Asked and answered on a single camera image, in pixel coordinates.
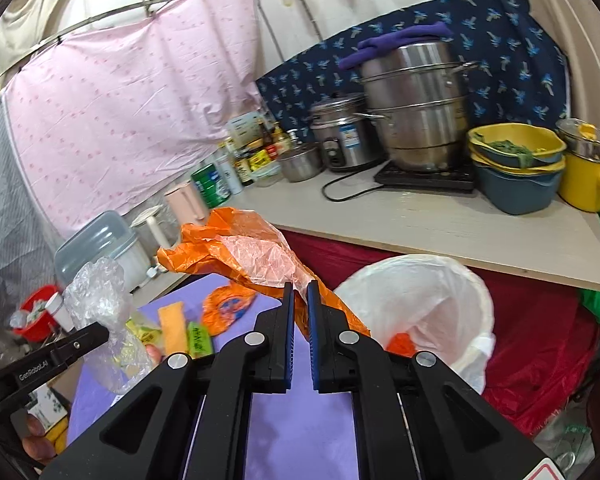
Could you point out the steel rice cooker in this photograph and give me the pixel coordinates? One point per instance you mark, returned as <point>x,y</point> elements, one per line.
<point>345,135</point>

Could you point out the purple cloth cover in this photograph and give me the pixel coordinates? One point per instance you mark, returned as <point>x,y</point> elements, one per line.
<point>300,435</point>

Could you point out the pink jug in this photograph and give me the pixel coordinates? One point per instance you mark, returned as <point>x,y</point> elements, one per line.
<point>182,202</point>

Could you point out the yellow-green wrapper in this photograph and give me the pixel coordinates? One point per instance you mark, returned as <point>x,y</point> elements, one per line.
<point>140,332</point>

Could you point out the purple towel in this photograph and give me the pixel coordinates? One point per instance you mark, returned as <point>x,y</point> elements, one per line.
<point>380,45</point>

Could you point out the green packet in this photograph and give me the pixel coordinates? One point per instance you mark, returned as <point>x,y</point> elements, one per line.
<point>199,340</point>

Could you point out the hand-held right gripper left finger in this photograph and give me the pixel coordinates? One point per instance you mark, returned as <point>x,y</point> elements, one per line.
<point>289,322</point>

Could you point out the cream hanging cloth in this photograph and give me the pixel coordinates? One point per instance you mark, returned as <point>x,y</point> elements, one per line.
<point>35,15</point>

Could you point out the orange and blue snack wrapper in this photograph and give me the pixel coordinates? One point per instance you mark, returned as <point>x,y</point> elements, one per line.
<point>225,307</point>

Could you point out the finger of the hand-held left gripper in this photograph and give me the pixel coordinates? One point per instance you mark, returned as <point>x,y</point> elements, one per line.
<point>77,342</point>

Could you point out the large steel steamer pot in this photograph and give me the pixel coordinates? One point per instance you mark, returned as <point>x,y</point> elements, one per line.
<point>415,110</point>

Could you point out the green leafy vegetable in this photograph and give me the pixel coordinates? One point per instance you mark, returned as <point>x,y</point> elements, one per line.
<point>510,149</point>

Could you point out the green can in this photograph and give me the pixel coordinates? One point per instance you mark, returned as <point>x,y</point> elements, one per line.
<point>210,187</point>

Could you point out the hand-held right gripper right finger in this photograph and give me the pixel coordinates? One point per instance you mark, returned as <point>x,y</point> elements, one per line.
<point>314,332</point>

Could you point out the red basin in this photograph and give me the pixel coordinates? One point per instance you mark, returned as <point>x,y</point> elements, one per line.
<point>32,305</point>

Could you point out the grey striped cloth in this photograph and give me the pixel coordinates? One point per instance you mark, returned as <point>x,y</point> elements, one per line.
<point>10,200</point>

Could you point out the cluster of condiment bottles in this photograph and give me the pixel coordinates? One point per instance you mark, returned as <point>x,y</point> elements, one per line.
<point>262,157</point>

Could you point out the small steel pot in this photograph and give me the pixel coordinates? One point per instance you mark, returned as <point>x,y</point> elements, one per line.
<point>300,162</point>

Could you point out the white kettle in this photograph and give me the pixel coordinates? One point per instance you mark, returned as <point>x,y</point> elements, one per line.
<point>147,230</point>

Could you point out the trash bin with white liner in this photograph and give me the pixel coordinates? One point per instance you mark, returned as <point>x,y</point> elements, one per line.
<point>430,300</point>

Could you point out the clear printed plastic bag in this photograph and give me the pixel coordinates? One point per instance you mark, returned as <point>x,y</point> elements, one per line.
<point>565,440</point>

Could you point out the pink dotted sheet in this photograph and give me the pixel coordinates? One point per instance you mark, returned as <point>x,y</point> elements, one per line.
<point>130,110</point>

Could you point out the orange plastic bag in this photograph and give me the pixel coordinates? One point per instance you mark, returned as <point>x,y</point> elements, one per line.
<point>205,250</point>

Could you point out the white carton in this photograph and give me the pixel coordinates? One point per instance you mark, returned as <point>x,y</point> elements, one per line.
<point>245,130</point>

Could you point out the red cloth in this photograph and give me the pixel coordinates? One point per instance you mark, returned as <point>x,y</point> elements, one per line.
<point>530,340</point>

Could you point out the black induction cooker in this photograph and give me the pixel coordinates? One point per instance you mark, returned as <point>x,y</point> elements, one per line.
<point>430,181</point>

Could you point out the navy printed cloth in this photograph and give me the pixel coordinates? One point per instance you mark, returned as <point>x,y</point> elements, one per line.
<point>510,50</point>

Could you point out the orange packet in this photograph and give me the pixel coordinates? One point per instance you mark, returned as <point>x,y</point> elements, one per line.
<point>172,327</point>

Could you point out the glass pot lid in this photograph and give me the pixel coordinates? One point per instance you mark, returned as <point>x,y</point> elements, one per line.
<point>582,140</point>

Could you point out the small white bottle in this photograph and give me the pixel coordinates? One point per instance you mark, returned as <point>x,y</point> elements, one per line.
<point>60,310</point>

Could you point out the yellow pot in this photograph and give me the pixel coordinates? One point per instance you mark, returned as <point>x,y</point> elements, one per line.
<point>580,185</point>

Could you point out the yellow strainer basket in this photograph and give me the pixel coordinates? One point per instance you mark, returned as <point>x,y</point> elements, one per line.
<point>520,166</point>
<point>545,137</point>

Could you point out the person's left hand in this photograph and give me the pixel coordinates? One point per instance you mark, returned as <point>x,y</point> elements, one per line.
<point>37,442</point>

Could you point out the storage box with blue lid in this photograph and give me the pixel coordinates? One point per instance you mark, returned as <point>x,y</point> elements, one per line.
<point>100,240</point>

